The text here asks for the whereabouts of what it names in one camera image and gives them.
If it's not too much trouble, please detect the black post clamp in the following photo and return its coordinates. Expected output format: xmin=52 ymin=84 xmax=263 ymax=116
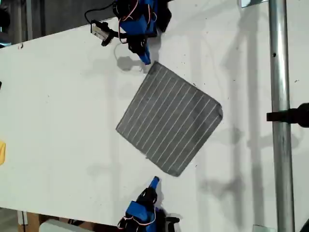
xmin=266 ymin=102 xmax=309 ymax=128

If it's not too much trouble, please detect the white box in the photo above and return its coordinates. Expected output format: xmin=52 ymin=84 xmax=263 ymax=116
xmin=38 ymin=218 xmax=95 ymax=232

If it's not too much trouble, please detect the black round object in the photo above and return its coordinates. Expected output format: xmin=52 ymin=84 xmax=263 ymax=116
xmin=0 ymin=7 xmax=11 ymax=33

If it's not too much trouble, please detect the steel post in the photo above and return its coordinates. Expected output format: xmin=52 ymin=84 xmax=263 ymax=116
xmin=268 ymin=0 xmax=296 ymax=232

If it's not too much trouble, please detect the black camera box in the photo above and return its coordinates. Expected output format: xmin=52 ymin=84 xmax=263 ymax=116
xmin=165 ymin=216 xmax=181 ymax=232
xmin=90 ymin=20 xmax=109 ymax=41

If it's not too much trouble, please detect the black camera cable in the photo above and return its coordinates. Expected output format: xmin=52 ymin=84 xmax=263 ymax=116
xmin=84 ymin=1 xmax=117 ymax=24

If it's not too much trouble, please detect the yellow object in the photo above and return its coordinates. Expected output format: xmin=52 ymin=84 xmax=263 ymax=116
xmin=0 ymin=141 xmax=6 ymax=166

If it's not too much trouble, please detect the black camera stalk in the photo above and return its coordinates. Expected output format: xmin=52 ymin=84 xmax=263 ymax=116
xmin=101 ymin=28 xmax=130 ymax=47

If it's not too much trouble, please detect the grey metal bar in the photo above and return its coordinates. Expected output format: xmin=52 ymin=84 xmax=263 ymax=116
xmin=26 ymin=0 xmax=33 ymax=41

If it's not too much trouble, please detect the wooden table leg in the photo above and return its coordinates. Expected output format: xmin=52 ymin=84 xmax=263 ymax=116
xmin=28 ymin=213 xmax=41 ymax=232

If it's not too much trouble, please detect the grey striped towel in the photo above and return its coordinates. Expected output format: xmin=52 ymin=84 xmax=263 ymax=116
xmin=115 ymin=61 xmax=224 ymax=178

